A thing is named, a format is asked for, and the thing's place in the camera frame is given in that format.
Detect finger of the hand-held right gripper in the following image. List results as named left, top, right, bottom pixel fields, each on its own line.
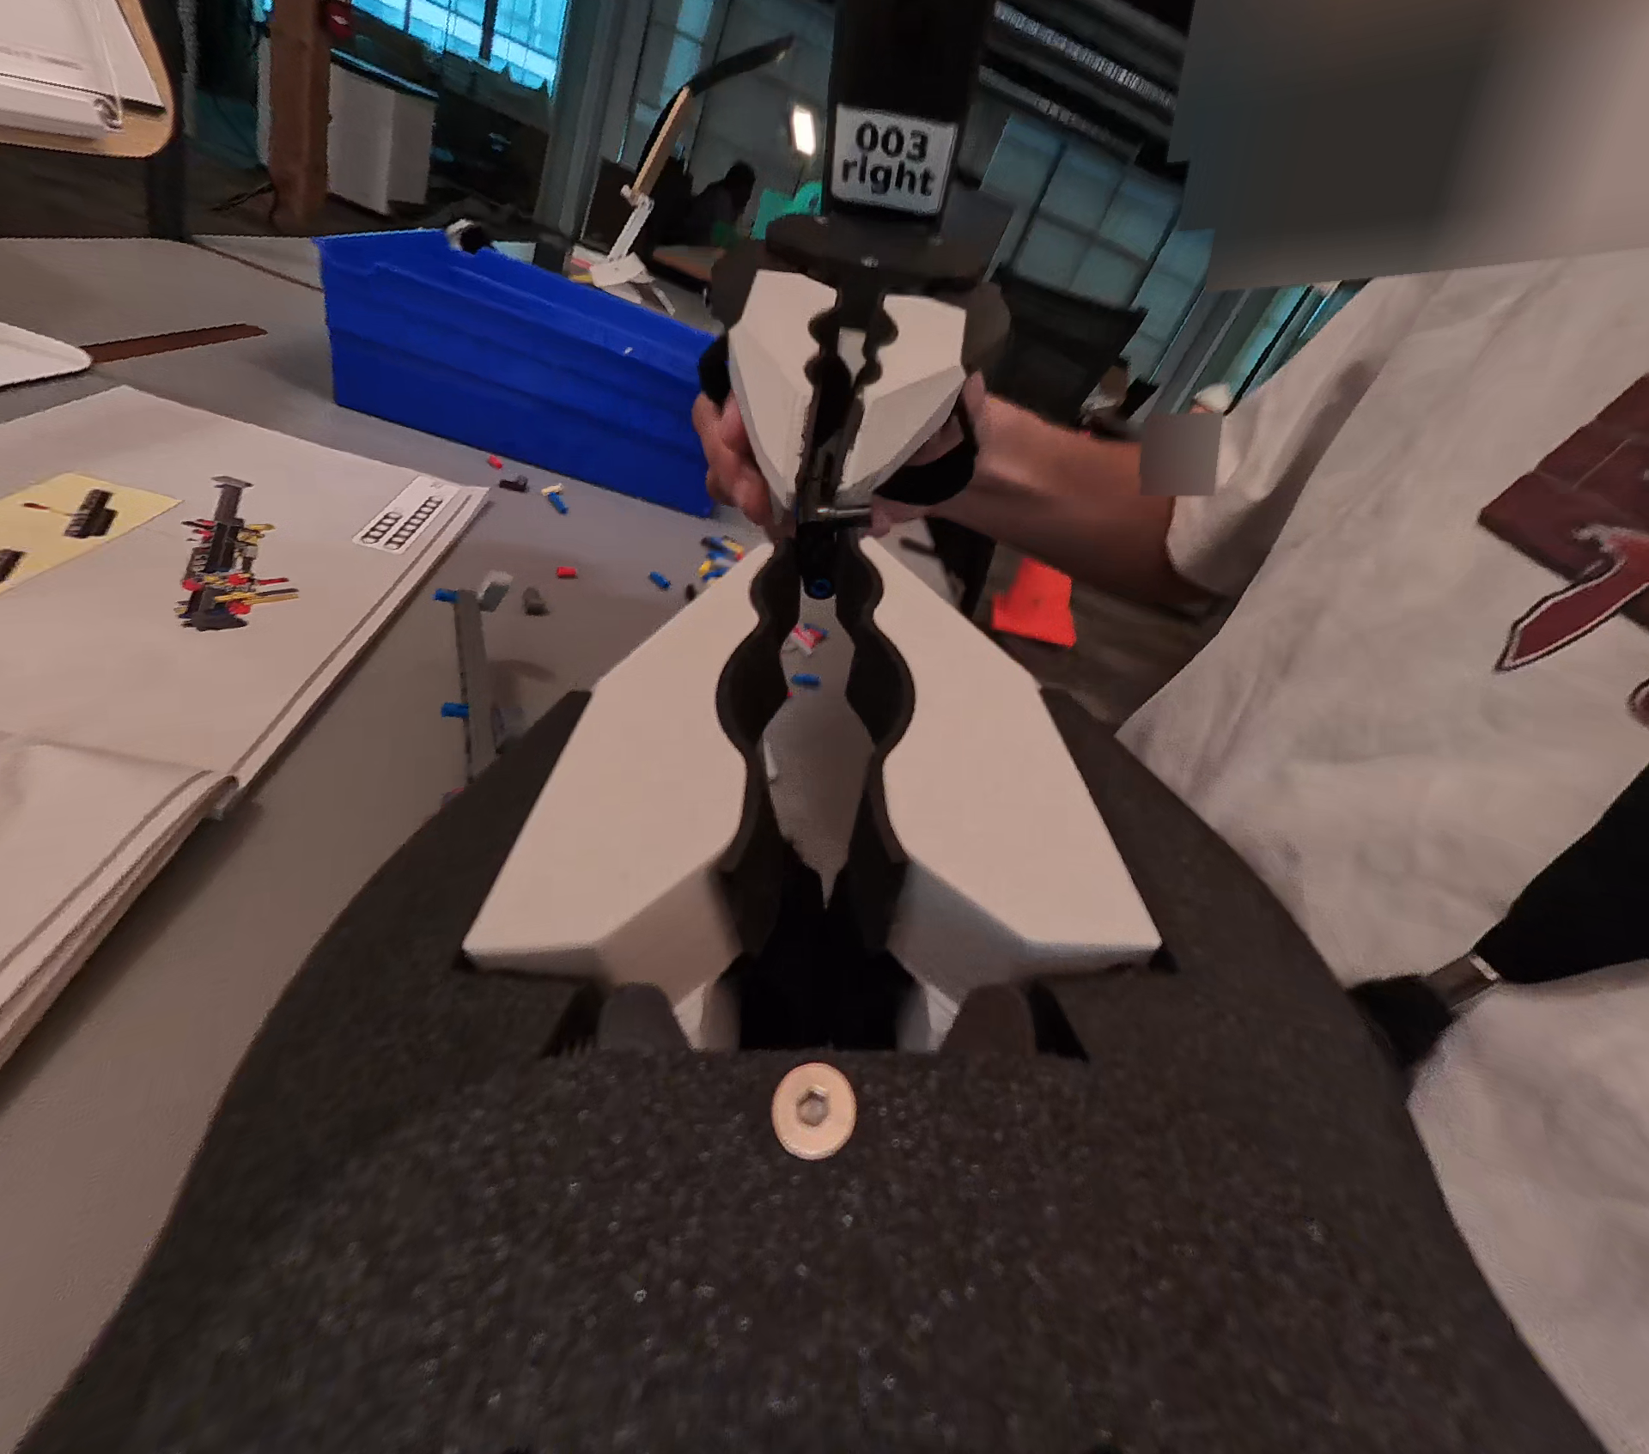
left=725, top=267, right=830, bottom=524
left=830, top=287, right=969, bottom=508

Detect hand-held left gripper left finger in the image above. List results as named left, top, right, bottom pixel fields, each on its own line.
left=461, top=542, right=792, bottom=1055

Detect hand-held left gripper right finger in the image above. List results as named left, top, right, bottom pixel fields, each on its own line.
left=844, top=534, right=1164, bottom=1055

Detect black lego connector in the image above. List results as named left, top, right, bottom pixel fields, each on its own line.
left=792, top=524, right=856, bottom=612

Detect long grey Technic assembly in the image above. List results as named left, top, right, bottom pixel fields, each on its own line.
left=435, top=572, right=532, bottom=789

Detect lego instruction booklet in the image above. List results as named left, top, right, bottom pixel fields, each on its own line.
left=0, top=385, right=494, bottom=1063

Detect person's right forearm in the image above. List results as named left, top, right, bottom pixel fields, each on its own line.
left=979, top=406, right=1190, bottom=596

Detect scattered small lego pieces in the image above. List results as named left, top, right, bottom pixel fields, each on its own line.
left=692, top=533, right=828, bottom=698

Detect orange white object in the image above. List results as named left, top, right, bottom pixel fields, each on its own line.
left=989, top=558, right=1081, bottom=651

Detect black white desk lamp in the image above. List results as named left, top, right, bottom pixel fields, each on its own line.
left=587, top=35, right=798, bottom=292

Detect blue plastic bin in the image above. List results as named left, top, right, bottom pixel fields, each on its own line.
left=316, top=229, right=723, bottom=518

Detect white cabinet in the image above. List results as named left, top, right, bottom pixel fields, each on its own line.
left=329, top=56, right=440, bottom=220

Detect brown wooden strip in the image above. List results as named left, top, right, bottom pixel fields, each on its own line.
left=83, top=323, right=268, bottom=364

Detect black strap harness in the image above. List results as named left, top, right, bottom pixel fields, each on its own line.
left=1346, top=770, right=1649, bottom=1076

